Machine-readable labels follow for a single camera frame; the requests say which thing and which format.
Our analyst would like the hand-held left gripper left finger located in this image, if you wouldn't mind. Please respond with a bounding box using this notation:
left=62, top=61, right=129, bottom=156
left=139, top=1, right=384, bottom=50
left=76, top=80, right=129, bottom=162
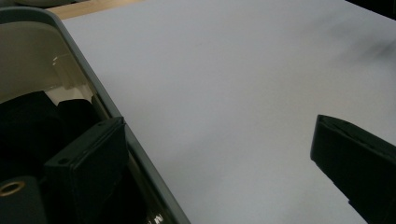
left=43, top=116, right=131, bottom=224

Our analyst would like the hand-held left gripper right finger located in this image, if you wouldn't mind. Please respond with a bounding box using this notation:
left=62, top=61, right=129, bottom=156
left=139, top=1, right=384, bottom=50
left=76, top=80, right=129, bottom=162
left=310, top=114, right=396, bottom=224

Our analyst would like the black cloth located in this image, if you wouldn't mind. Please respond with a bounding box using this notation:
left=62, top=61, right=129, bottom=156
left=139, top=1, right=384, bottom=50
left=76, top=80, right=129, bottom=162
left=0, top=91, right=104, bottom=188

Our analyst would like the beige basket with grey rim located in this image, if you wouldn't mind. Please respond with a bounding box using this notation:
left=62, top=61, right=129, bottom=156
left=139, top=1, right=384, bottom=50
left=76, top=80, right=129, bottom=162
left=0, top=6, right=191, bottom=224

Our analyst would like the white table board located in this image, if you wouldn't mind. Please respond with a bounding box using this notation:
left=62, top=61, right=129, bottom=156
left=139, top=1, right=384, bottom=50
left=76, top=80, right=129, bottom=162
left=62, top=0, right=396, bottom=224

